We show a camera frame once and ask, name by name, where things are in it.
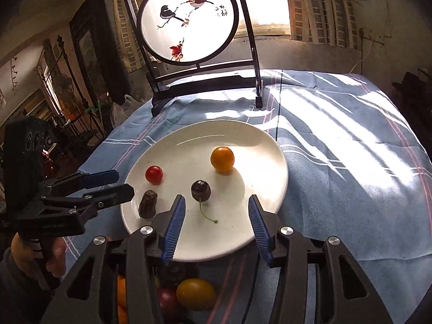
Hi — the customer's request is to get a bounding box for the small orange kumquat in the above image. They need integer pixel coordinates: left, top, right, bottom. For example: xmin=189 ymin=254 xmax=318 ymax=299
xmin=210 ymin=146 xmax=235 ymax=173

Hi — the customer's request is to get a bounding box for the dark wrinkled fruit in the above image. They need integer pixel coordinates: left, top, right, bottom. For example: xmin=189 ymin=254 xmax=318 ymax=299
xmin=158 ymin=263 xmax=200 ymax=286

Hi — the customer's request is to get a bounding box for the dark framed picture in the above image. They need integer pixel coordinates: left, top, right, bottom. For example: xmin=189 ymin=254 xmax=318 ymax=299
xmin=69 ymin=0 xmax=130 ymax=105

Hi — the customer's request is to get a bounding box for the red cherry tomato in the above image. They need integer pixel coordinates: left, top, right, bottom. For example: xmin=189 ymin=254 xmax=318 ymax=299
xmin=145 ymin=165 xmax=164 ymax=185

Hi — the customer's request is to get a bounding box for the black bag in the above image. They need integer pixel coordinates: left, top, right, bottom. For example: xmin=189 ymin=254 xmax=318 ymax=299
xmin=391 ymin=69 xmax=432 ymax=132

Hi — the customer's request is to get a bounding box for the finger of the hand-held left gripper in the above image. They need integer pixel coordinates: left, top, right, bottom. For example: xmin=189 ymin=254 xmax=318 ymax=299
xmin=45 ymin=170 xmax=119 ymax=190
xmin=42 ymin=183 xmax=135 ymax=217

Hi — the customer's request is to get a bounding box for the bright window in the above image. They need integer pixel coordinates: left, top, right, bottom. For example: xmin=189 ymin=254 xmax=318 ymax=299
xmin=216 ymin=0 xmax=291 ymax=38

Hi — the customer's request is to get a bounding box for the white wall cable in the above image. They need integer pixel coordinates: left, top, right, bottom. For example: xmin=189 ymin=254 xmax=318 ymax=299
xmin=349 ymin=30 xmax=375 ymax=75

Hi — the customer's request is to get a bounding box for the blue striped tablecloth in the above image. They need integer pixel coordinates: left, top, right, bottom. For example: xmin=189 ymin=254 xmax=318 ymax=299
xmin=64 ymin=69 xmax=432 ymax=324

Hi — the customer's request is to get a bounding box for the person's left hand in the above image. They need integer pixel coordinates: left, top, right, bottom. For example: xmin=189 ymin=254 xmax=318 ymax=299
xmin=10 ymin=234 xmax=68 ymax=277

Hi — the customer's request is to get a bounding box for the white round plate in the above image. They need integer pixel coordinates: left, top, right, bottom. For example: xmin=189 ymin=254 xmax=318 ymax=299
xmin=120 ymin=119 xmax=289 ymax=263

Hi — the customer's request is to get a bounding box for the clear plastic bag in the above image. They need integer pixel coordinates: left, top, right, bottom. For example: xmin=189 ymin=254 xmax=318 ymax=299
xmin=110 ymin=94 xmax=142 ymax=129

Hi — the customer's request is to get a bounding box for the dark water chestnut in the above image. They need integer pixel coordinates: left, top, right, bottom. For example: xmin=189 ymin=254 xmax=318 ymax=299
xmin=138 ymin=190 xmax=158 ymax=219

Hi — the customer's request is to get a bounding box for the checked beige curtain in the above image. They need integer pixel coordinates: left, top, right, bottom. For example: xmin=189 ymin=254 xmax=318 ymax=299
xmin=113 ymin=0 xmax=163 ymax=73
xmin=287 ymin=0 xmax=358 ymax=49

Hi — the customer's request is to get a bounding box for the black cable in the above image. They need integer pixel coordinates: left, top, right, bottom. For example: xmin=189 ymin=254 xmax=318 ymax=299
xmin=241 ymin=260 xmax=262 ymax=324

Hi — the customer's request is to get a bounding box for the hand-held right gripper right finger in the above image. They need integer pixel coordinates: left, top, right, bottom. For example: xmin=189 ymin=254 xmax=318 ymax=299
xmin=248 ymin=194 xmax=394 ymax=324

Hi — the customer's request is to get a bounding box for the large orange mandarin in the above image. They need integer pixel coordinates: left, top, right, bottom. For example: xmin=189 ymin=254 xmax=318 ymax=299
xmin=116 ymin=275 xmax=129 ymax=324

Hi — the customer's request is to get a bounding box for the person's left forearm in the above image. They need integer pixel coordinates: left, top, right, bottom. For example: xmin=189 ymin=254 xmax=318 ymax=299
xmin=0 ymin=246 xmax=65 ymax=324

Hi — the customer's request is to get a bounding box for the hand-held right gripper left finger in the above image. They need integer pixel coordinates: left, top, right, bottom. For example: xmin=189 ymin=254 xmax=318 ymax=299
xmin=42 ymin=194 xmax=187 ymax=324

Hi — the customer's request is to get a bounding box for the dark cherry with stem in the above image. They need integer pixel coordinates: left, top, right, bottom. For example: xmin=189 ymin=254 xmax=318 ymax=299
xmin=191 ymin=180 xmax=218 ymax=225

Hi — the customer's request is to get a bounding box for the yellow-green round fruit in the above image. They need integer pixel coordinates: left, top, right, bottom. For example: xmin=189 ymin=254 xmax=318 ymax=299
xmin=175 ymin=278 xmax=217 ymax=311

